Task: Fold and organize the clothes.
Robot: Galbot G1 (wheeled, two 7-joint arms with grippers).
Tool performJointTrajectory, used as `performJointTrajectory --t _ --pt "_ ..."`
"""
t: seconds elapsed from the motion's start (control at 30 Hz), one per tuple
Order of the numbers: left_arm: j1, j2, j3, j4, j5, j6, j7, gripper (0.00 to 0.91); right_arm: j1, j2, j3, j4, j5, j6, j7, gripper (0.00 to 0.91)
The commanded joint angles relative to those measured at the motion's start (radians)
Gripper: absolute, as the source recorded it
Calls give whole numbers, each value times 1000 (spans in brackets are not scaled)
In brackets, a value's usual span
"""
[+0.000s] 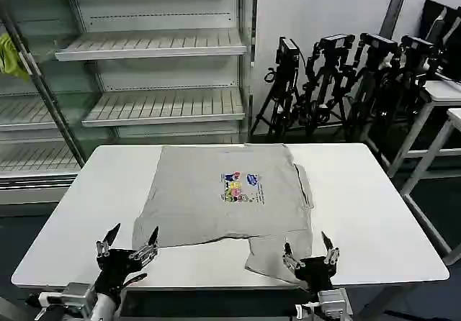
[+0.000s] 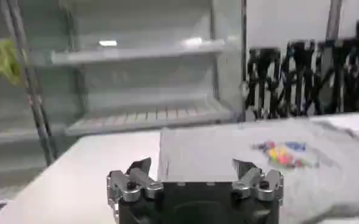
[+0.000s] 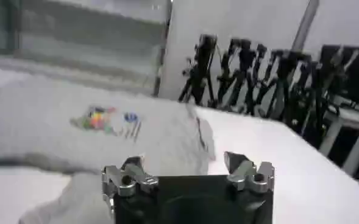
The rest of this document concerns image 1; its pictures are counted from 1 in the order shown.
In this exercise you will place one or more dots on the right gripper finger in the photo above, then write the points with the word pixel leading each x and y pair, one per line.
pixel 291 259
pixel 332 254

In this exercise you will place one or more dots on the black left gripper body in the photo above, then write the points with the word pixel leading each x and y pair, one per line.
pixel 113 268

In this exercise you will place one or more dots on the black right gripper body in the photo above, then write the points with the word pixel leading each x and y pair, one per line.
pixel 316 272

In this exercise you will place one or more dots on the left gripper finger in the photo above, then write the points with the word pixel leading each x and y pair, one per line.
pixel 103 246
pixel 147 252

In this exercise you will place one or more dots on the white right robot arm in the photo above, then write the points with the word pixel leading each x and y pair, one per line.
pixel 329 304

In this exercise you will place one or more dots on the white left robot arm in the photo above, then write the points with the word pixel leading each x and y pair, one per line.
pixel 77 299

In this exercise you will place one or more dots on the grey printed t-shirt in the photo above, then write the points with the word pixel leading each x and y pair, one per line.
pixel 216 209

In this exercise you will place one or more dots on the white side table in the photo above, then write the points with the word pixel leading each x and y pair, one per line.
pixel 432 177
pixel 444 92

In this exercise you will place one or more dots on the white shelf unit with glass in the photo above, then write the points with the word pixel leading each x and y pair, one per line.
pixel 25 112

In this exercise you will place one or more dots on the grey slanted metal pole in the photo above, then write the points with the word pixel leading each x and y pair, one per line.
pixel 39 87

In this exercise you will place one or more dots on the white empty display shelf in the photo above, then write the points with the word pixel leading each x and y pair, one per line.
pixel 162 47

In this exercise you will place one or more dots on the yellow-green cloth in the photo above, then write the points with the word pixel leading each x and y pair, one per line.
pixel 11 60

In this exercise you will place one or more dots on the black monitor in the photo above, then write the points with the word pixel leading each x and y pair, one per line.
pixel 453 51
pixel 432 18

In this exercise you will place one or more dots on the black camera tripod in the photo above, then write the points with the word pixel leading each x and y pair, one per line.
pixel 329 76
pixel 286 76
pixel 374 72
pixel 414 65

